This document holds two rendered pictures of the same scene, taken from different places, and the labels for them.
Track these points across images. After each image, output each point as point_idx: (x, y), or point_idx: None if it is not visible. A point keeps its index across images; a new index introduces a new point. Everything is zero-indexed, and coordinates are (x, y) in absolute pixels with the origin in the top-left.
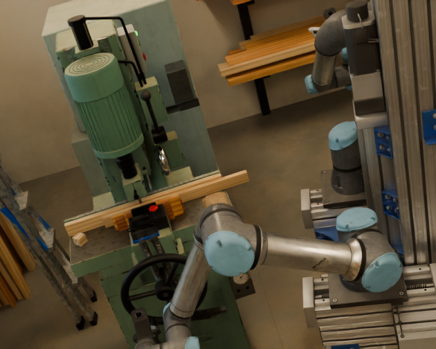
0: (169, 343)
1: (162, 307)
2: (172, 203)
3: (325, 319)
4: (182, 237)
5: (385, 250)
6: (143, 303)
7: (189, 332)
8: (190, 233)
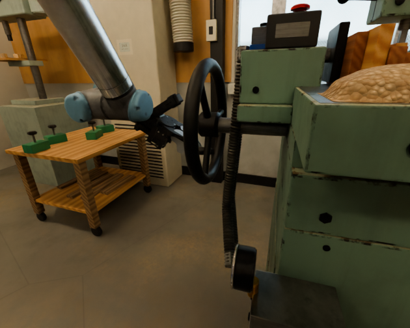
0: (95, 88)
1: (276, 202)
2: (368, 46)
3: None
4: (293, 109)
5: None
6: (278, 179)
7: (94, 101)
8: (295, 109)
